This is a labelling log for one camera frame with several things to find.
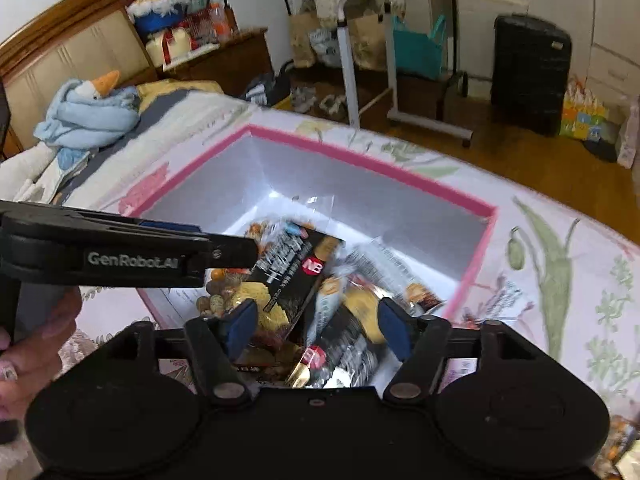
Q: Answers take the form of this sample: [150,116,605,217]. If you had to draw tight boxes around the blue goose plush toy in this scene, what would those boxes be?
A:
[32,70,142,149]

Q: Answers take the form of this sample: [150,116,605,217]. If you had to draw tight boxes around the orange pump bottle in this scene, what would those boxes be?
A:
[210,2,239,37]

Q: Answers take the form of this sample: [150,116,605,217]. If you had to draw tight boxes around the clear coated peanut bag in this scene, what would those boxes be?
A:
[349,242,447,320]
[195,217,307,322]

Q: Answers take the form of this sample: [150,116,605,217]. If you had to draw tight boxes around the black suitcase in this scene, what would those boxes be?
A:
[492,15,573,137]

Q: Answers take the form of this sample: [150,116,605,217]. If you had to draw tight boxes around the white fuzzy blanket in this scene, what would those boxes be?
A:
[0,145,66,203]

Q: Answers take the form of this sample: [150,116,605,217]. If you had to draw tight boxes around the white bag with red ribbon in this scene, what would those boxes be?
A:
[144,27,194,69]

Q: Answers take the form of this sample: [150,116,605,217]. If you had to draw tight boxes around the wooden headboard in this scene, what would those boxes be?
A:
[0,0,162,162]

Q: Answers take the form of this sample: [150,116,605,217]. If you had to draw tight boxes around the red printed bag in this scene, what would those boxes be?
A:
[181,7,224,44]

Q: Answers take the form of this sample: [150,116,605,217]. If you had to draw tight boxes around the person's left hand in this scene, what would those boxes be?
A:
[0,287,84,422]

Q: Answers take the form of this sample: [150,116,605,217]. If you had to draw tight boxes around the wooden rolling side table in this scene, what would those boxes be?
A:
[314,0,529,149]

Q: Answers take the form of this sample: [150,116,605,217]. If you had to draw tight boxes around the yellow pillow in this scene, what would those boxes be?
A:
[137,79,224,112]

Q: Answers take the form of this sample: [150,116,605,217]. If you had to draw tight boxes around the pink cardboard box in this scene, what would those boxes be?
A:
[120,125,501,396]

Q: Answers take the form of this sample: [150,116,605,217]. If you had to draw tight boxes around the wooden nightstand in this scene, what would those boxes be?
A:
[159,27,274,99]

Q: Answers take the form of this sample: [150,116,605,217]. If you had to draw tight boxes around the black cracker packet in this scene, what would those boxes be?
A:
[234,224,347,362]
[285,305,392,389]

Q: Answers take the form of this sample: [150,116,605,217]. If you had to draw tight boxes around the brown paper bag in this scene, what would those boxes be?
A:
[347,10,389,72]
[289,12,322,69]

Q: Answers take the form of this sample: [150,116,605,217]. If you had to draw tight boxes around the blue basket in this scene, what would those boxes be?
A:
[126,0,189,37]

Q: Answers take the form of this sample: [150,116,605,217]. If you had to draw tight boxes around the white printed plastic bag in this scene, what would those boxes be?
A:
[308,27,347,69]

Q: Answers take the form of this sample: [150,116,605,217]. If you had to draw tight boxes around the teal tote bag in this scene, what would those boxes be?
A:
[392,14,449,81]

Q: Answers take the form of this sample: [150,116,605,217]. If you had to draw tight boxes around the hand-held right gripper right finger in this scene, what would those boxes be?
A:
[377,297,533,404]

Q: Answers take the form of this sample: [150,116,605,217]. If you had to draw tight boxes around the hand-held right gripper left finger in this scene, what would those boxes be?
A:
[115,298,259,406]

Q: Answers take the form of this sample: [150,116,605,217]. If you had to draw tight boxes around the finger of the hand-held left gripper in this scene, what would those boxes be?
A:
[132,217,205,236]
[184,232,262,288]

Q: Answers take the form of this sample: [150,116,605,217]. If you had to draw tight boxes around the black bag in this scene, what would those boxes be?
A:
[239,62,294,109]

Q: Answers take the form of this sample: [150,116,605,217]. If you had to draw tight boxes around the colourful gift bag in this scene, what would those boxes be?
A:
[559,79,609,142]

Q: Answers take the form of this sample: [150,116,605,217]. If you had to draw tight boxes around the grey blanket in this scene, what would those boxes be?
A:
[50,92,212,197]

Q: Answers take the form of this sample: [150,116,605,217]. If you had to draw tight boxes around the pair of shoes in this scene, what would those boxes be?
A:
[291,84,352,117]

